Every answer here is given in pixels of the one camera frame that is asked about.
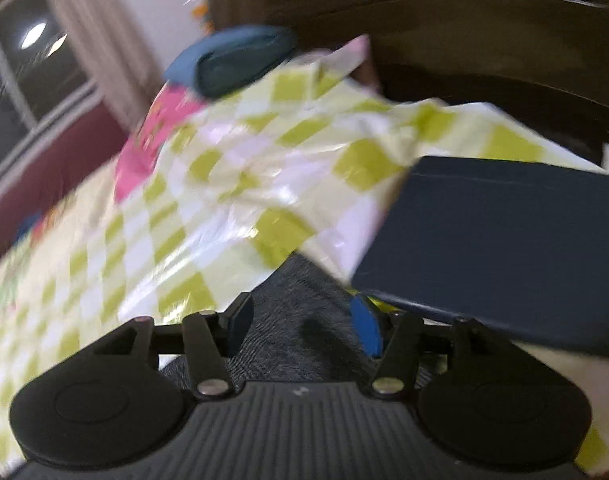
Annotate cartoon printed bed blanket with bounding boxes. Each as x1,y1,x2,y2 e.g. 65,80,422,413
115,85,210,203

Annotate dark navy folded garment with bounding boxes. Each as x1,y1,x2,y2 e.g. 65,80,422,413
351,156,609,356

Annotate barred window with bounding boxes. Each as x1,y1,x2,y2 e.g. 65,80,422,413
0,0,98,171

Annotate dark wooden headboard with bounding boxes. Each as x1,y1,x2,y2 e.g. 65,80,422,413
207,0,609,176

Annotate dark grey pants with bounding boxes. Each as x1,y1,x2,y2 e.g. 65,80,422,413
159,252,450,396

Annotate maroon sofa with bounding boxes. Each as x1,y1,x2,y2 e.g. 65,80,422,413
0,105,130,256

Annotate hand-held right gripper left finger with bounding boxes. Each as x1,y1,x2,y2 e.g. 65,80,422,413
89,291,255,401

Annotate blue pillow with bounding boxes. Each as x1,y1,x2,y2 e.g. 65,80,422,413
163,25,298,98

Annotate beige curtain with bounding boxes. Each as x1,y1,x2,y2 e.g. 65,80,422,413
39,0,160,126

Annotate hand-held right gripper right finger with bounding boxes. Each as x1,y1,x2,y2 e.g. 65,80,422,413
351,296,510,400

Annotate green white checked plastic sheet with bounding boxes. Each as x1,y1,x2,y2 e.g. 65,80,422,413
0,35,609,480

